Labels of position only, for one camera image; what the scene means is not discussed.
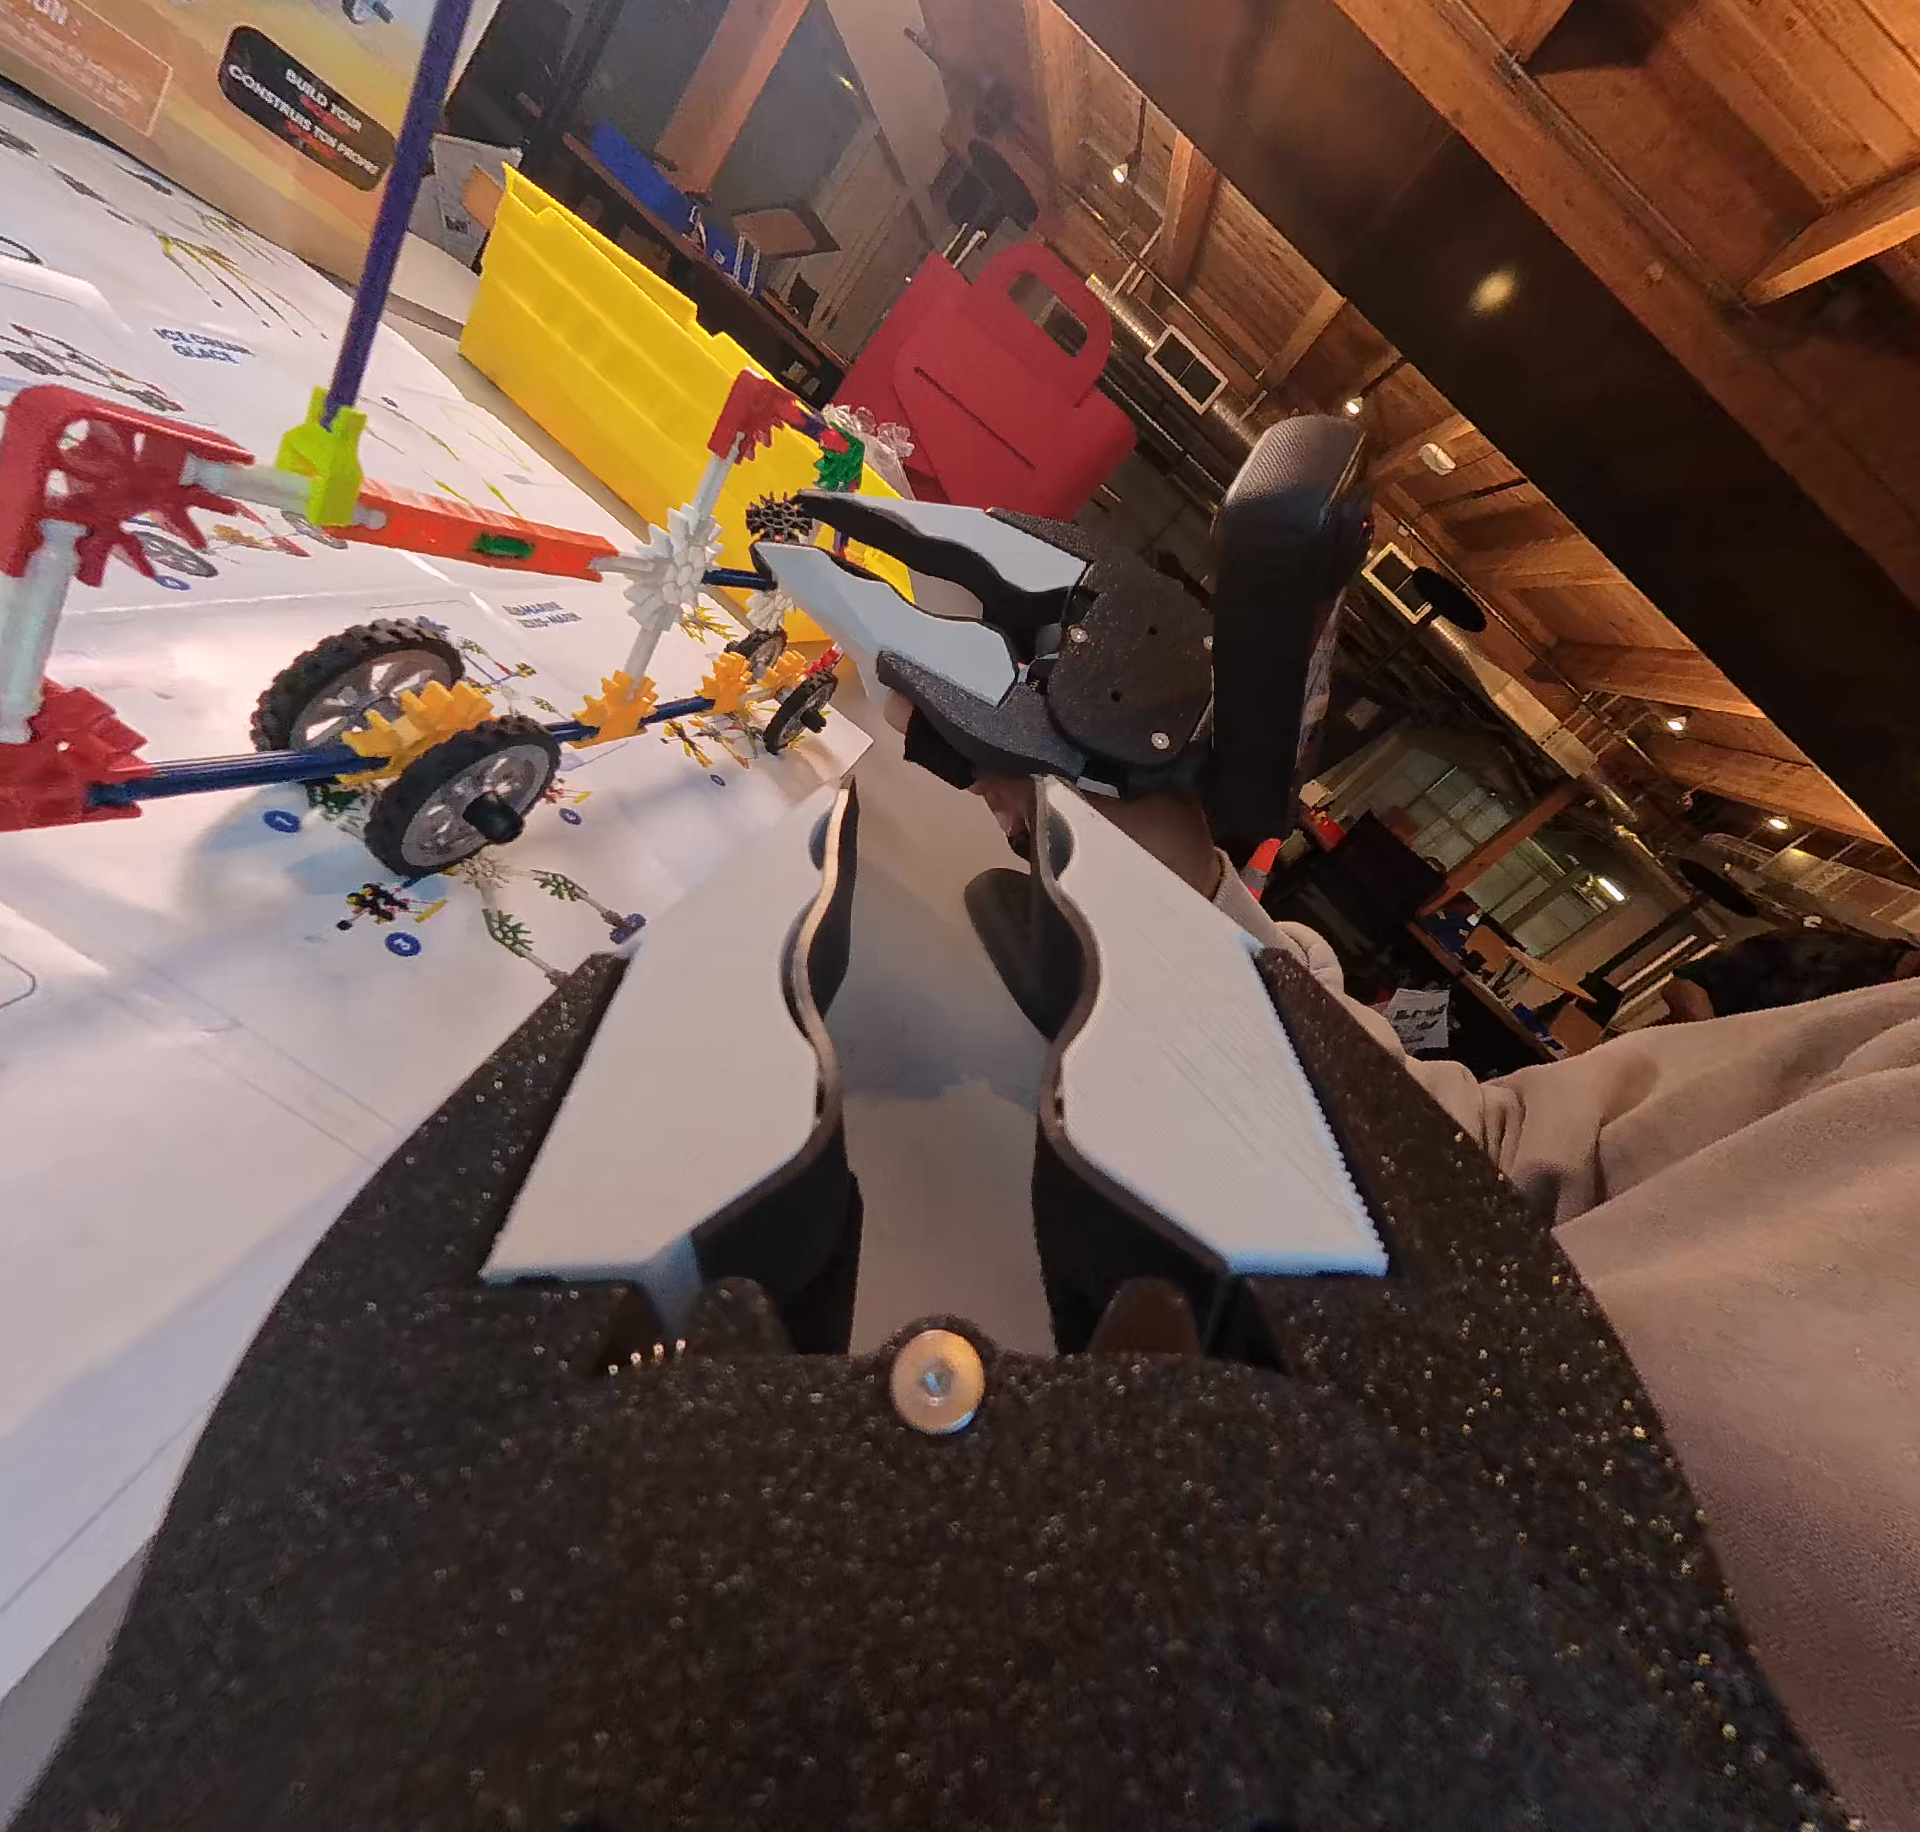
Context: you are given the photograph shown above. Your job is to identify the white instruction sheet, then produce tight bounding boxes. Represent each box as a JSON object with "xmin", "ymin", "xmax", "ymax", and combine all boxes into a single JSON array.
[{"xmin": 0, "ymin": 92, "xmax": 871, "ymax": 1715}]

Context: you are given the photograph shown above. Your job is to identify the blue rods with orange connector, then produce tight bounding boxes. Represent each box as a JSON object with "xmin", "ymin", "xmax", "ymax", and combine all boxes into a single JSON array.
[{"xmin": 276, "ymin": 0, "xmax": 504, "ymax": 531}]

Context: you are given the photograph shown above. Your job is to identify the colourful cardboard toy box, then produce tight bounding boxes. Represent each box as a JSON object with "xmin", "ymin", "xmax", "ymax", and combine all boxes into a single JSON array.
[{"xmin": 0, "ymin": 0, "xmax": 547, "ymax": 280}]

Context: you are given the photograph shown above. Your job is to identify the blue crate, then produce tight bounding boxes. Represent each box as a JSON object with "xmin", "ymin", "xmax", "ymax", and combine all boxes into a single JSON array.
[{"xmin": 585, "ymin": 122, "xmax": 722, "ymax": 215}]

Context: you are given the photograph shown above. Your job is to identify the red carry case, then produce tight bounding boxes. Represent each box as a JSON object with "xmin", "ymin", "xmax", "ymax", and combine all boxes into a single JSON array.
[{"xmin": 825, "ymin": 242, "xmax": 1142, "ymax": 531}]

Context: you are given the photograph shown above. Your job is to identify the yellow plastic bin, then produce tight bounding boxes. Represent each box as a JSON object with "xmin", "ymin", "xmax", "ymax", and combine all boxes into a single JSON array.
[{"xmin": 455, "ymin": 165, "xmax": 871, "ymax": 574}]

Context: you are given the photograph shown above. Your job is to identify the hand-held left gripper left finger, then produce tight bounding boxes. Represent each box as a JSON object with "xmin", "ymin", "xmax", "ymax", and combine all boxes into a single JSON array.
[{"xmin": 479, "ymin": 782, "xmax": 860, "ymax": 1361}]

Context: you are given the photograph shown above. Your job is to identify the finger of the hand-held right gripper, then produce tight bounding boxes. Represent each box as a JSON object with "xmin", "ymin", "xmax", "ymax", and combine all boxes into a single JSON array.
[
  {"xmin": 749, "ymin": 543, "xmax": 1027, "ymax": 712},
  {"xmin": 786, "ymin": 489, "xmax": 1099, "ymax": 626}
]

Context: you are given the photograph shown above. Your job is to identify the colourful rod and connector model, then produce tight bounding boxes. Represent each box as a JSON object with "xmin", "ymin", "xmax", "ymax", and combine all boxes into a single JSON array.
[{"xmin": 0, "ymin": 368, "xmax": 871, "ymax": 904}]

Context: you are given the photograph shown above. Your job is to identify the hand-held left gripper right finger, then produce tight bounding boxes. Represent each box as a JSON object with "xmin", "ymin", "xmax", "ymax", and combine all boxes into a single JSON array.
[{"xmin": 1036, "ymin": 777, "xmax": 1391, "ymax": 1361}]

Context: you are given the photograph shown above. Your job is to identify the grey desk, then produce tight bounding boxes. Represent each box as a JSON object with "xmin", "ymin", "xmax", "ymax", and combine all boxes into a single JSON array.
[{"xmin": 0, "ymin": 242, "xmax": 1261, "ymax": 1832}]

